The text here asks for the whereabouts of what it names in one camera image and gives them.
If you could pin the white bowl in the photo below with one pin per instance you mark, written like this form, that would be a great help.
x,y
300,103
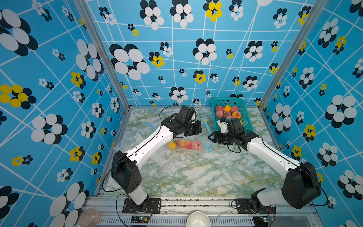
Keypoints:
x,y
198,219

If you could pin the pink peach in basket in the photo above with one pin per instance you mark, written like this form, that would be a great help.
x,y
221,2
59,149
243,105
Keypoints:
x,y
219,113

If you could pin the orange red peach in basket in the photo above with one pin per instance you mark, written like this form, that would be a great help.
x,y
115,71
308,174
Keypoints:
x,y
236,114

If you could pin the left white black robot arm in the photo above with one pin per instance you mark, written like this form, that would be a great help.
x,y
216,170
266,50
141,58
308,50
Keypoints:
x,y
126,166

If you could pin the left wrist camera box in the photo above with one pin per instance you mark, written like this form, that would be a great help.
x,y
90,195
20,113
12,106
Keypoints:
x,y
186,115

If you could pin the aluminium front rail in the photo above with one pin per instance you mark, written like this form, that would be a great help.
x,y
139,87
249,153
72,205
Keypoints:
x,y
221,211

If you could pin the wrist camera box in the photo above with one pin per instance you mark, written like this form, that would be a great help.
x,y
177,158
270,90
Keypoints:
x,y
229,125
186,115

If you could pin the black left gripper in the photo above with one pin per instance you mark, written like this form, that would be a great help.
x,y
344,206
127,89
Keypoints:
x,y
198,128

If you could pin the pink translucent object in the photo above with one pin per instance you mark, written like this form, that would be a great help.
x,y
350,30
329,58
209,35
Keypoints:
x,y
89,218

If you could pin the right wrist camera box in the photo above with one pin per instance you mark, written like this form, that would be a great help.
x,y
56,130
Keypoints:
x,y
229,125

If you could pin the pink red peach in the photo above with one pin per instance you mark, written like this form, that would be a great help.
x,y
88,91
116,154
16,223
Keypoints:
x,y
188,144

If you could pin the clear zip-top bag blue zipper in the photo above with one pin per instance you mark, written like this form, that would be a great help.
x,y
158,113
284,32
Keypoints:
x,y
166,162

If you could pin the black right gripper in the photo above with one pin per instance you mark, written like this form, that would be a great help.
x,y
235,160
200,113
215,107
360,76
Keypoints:
x,y
217,135

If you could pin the teal plastic basket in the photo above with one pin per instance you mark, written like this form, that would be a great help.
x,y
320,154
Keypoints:
x,y
237,104

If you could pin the yellow peach in basket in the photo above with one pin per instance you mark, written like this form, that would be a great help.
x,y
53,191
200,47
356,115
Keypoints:
x,y
227,108

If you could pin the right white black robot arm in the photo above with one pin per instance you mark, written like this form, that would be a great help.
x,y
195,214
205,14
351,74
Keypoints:
x,y
301,185

